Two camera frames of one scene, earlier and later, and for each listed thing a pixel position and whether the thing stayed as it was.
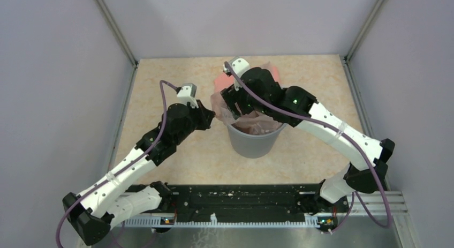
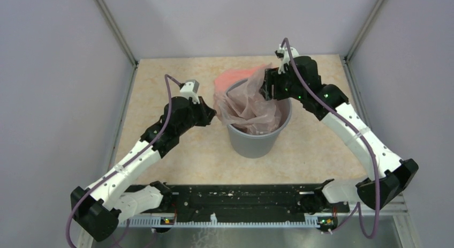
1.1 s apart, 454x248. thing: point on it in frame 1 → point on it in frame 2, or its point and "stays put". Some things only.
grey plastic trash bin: x=254 y=145 stays put
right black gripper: x=231 y=97 → x=272 y=77
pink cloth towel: x=224 y=81 stays put
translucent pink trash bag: x=250 y=123 stays put
